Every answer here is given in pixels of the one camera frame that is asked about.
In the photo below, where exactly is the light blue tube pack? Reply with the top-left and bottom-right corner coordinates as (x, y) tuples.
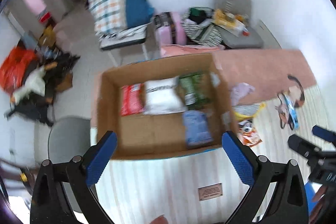
(283, 94), (299, 130)

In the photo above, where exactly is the orange cartoon snack bag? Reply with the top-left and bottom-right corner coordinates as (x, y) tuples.
(238, 119), (262, 147)

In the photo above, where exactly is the yellow grey sponge cloth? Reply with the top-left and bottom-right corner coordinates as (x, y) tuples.
(233, 103), (266, 122)

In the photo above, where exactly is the blue tissue pack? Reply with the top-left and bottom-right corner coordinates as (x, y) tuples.
(182, 110), (214, 147)

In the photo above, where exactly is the green snack bag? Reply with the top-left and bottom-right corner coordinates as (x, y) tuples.
(176, 72), (210, 110)

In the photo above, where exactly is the red snack bag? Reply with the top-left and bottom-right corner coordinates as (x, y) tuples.
(121, 84), (144, 117)

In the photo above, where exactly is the white pillow pack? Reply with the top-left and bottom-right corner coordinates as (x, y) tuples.
(144, 77), (187, 115)

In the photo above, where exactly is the dark wooden chair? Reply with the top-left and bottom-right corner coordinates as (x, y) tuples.
(1, 158), (39, 195)

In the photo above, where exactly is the grey round chair back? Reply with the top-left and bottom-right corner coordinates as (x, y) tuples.
(47, 116), (99, 214)

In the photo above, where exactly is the brown mat label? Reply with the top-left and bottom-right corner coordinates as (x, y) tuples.
(198, 183), (223, 201)

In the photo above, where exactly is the white goose plush toy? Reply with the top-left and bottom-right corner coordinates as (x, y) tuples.
(10, 62), (58, 105)

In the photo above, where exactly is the small cardboard box floor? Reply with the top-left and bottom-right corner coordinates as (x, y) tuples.
(55, 72), (73, 93)

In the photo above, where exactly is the black folding stand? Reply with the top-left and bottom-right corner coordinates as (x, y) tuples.
(4, 53), (80, 127)

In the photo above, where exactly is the open cardboard box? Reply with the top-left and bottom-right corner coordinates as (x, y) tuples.
(95, 53), (238, 160)

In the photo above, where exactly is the red plastic bag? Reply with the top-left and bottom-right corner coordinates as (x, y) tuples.
(0, 47), (39, 94)

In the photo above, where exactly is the yellow plastic bag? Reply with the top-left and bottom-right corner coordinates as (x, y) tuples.
(213, 9), (236, 28)

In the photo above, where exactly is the clear plastic bottle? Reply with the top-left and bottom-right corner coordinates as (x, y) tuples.
(224, 0), (235, 15)

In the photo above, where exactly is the black white patterned bag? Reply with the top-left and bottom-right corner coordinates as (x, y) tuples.
(181, 7), (223, 47)

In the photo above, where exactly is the grey padded chair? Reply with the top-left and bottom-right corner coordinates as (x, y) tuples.
(214, 0), (263, 49)

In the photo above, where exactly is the yellow cardboard box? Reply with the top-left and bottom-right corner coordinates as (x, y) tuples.
(39, 25), (56, 48)

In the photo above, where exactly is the pink suitcase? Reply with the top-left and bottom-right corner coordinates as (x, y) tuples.
(153, 12), (187, 47)

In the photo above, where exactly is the white bench stool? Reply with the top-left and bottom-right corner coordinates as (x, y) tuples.
(100, 24), (149, 67)

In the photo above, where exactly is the plaid folded quilt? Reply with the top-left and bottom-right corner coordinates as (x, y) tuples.
(87, 0), (154, 35)

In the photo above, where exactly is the white board against wall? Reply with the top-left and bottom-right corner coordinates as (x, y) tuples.
(255, 19), (281, 50)

